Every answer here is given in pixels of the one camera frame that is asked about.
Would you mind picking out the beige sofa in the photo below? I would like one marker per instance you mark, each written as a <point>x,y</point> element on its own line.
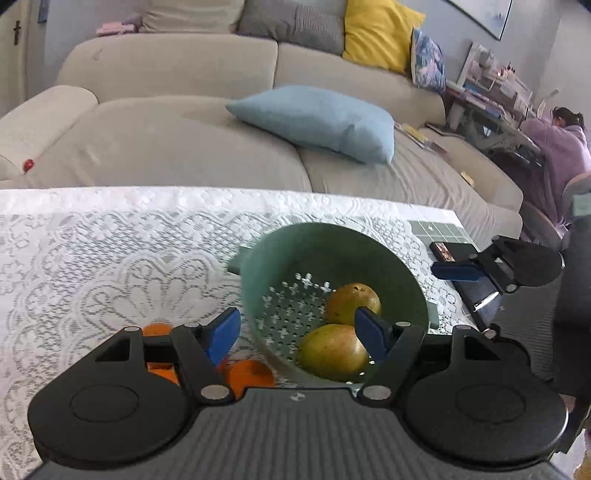
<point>161,138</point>

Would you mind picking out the grey office chair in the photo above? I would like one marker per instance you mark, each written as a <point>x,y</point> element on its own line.
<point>577,189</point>

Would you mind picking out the small red object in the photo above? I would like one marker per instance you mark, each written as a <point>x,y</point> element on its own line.
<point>28,165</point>

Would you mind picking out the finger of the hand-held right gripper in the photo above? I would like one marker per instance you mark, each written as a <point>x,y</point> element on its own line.
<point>455,271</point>

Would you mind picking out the light blue pillow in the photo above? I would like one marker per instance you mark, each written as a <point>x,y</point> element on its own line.
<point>318,115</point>

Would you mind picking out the green tiled mat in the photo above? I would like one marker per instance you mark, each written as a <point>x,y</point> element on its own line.
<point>438,230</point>

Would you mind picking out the blue floral pillow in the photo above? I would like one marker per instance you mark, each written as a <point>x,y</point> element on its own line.
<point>427,60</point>

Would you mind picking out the white lace tablecloth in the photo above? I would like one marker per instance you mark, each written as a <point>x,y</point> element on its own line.
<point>92,258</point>

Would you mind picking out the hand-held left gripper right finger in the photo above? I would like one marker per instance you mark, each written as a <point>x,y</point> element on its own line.
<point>371,334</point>

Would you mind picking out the open magazine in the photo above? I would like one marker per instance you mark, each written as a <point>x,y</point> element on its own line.
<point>418,136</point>

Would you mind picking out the pink cloth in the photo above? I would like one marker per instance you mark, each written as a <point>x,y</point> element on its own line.
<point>113,28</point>

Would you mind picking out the cluttered white desk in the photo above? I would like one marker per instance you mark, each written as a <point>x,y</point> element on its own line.
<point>485,92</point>

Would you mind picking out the beige pillow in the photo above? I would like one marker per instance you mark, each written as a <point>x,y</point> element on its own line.
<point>194,14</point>

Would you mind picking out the framed wall picture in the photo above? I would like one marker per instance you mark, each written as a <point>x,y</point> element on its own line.
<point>489,14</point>

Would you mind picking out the yellow-green pear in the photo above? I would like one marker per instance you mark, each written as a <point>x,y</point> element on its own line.
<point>328,353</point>
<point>351,300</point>

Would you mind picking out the white desk lamp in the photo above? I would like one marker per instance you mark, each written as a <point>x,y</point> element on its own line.
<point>547,99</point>

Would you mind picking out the green colander bowl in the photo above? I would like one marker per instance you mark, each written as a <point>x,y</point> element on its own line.
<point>286,258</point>

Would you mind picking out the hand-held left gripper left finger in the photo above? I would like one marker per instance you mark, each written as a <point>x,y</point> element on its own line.
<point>226,332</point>

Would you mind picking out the grey striped pillow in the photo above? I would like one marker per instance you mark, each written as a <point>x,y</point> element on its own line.
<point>295,23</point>

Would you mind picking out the small yellow book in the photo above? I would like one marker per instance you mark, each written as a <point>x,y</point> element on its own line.
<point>467,178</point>

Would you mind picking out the yellow pillow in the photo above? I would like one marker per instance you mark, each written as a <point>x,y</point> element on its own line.
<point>374,32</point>

